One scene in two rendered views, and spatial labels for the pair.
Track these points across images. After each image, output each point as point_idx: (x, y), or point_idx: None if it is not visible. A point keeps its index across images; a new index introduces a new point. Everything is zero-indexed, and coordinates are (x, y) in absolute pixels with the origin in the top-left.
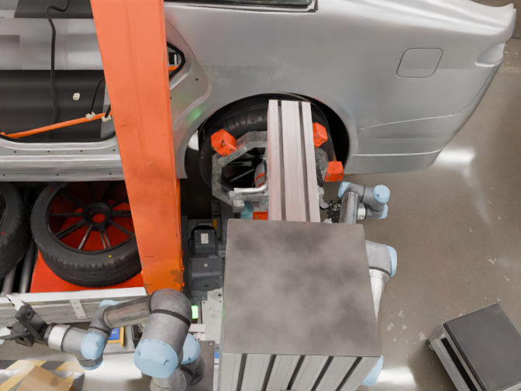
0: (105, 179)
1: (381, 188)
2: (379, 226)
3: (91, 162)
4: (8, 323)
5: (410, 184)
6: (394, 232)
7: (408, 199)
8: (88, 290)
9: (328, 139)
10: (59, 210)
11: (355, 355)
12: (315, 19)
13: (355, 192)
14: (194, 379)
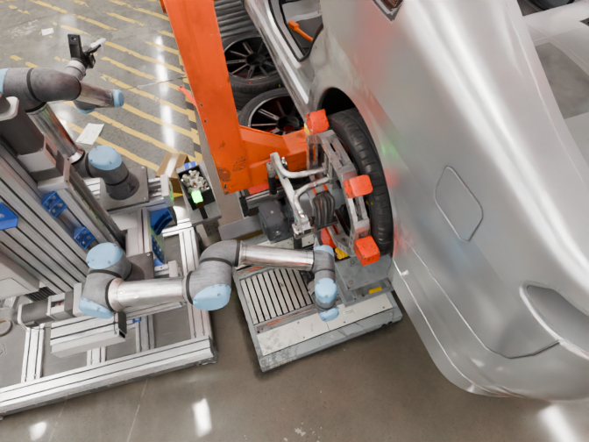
0: (290, 96)
1: (329, 285)
2: (431, 402)
3: (286, 71)
4: None
5: (525, 439)
6: (431, 423)
7: (495, 439)
8: None
9: (378, 213)
10: (290, 108)
11: None
12: (388, 30)
13: (313, 259)
14: (111, 194)
